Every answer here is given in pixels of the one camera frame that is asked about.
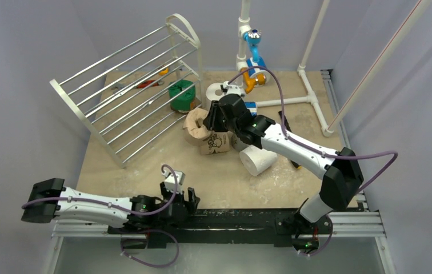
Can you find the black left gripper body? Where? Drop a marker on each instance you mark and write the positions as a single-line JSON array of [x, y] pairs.
[[178, 197]]

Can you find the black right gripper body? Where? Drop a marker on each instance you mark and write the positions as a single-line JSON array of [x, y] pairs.
[[218, 115]]

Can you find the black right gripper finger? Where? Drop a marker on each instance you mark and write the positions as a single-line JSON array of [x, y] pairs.
[[215, 113], [211, 125]]

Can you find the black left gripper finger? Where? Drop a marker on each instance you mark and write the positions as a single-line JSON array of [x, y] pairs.
[[191, 195], [196, 201]]

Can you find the brown roll with print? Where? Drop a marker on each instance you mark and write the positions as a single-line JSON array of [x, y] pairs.
[[216, 143]]

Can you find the green paper roll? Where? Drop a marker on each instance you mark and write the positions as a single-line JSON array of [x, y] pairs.
[[184, 94]]

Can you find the white metal shelf rack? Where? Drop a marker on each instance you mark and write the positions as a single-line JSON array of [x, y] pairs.
[[126, 123]]

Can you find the grey paper roll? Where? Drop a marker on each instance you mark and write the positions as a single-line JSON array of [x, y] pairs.
[[237, 144]]

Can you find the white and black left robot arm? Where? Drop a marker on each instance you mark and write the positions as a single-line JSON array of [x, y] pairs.
[[51, 200]]

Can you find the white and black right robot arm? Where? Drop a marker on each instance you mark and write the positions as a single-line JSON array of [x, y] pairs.
[[339, 171]]

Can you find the blue white packaged roll front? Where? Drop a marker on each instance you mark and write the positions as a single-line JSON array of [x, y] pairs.
[[252, 107]]

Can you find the upright white paper roll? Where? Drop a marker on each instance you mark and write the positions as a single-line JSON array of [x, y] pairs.
[[213, 92]]

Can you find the orange faucet valve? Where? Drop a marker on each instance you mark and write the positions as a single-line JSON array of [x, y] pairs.
[[250, 82]]

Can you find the unwrapped white paper roll lying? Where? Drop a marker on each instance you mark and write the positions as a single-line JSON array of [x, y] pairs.
[[257, 160]]

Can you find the black screwdriver tool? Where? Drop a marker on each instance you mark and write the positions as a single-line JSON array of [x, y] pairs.
[[284, 120]]

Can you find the yellow tape measure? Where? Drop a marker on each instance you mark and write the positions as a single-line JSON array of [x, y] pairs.
[[164, 71]]

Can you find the blue faucet valve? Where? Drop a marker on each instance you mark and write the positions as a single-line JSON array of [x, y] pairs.
[[253, 38]]

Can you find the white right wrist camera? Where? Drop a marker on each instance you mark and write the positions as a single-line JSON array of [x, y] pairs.
[[232, 89]]

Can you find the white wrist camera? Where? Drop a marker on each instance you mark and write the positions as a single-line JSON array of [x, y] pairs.
[[173, 181], [232, 89]]

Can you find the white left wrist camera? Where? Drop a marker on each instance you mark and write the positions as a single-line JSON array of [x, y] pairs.
[[173, 181]]

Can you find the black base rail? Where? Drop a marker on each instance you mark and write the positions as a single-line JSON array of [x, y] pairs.
[[280, 227]]

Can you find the yellow handled screwdriver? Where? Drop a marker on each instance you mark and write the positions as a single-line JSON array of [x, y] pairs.
[[295, 164]]

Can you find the red handled pliers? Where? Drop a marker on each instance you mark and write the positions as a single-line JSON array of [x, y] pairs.
[[148, 83]]

